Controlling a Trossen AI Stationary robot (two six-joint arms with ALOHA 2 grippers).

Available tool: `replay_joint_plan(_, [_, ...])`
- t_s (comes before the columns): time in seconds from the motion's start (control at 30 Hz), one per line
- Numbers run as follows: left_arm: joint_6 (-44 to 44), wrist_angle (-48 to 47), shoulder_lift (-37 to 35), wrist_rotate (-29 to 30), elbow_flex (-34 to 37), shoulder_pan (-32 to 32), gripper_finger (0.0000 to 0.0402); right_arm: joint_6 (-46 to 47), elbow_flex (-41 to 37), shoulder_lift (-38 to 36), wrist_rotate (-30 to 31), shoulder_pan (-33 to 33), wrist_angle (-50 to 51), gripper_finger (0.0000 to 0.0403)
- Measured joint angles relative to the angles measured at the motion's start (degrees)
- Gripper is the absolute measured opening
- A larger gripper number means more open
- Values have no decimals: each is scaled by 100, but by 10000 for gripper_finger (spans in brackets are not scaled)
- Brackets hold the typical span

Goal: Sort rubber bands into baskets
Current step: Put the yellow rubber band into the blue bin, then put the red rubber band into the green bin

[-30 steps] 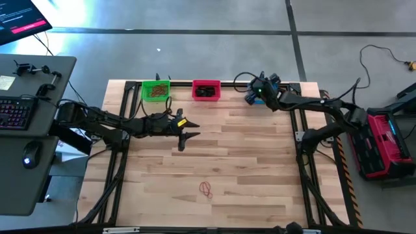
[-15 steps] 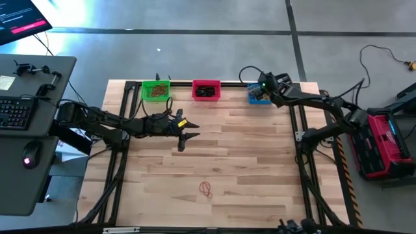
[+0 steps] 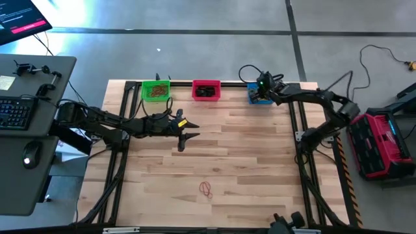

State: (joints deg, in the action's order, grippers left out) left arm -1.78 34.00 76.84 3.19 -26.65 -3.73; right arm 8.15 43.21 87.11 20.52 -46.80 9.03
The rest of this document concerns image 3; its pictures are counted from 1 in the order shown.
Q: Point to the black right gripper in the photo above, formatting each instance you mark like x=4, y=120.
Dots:
x=266, y=86

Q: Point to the black backlit keyboard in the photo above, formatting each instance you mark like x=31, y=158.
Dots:
x=14, y=113

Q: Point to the yellow tape tag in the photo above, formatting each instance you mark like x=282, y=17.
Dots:
x=182, y=123

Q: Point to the silver metal bracket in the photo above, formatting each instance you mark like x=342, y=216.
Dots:
x=312, y=231
x=120, y=230

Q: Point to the white paper sheet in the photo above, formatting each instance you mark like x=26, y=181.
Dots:
x=66, y=152

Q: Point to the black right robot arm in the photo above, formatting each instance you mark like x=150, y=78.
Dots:
x=318, y=104

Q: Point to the black post clamp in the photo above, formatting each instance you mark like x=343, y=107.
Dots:
x=157, y=77

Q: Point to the green plastic basket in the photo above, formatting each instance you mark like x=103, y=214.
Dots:
x=145, y=85

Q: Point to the black desk clamp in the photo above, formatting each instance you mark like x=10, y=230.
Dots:
x=22, y=69
x=45, y=87

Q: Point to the blue plastic basket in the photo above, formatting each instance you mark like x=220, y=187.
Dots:
x=252, y=100

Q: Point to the pale sticky note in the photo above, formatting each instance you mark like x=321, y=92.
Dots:
x=6, y=83

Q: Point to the red black tool case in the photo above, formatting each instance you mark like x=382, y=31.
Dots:
x=380, y=146

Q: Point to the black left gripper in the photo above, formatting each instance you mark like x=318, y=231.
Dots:
x=164, y=125

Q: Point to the yellow black hazard strip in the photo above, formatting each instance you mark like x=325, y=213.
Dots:
x=350, y=188

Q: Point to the red rubber band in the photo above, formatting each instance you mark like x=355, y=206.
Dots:
x=158, y=93
x=152, y=95
x=155, y=91
x=162, y=88
x=205, y=188
x=161, y=91

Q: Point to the black computer mouse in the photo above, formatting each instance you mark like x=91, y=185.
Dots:
x=31, y=152

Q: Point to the black aluminium table frame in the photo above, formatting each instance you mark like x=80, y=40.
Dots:
x=182, y=84

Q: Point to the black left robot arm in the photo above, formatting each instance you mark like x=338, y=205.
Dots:
x=104, y=122

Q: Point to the dark grey desk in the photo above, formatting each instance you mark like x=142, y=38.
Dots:
x=19, y=188

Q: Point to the black desk leg bar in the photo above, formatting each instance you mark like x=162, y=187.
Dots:
x=78, y=144

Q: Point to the red plastic basket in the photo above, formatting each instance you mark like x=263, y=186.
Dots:
x=195, y=84

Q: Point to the dark metal stand base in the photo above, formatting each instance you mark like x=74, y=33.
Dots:
x=406, y=92

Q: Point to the yellow plug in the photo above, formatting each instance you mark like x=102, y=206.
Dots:
x=412, y=65

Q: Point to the monitor with red button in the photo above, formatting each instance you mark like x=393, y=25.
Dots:
x=19, y=16

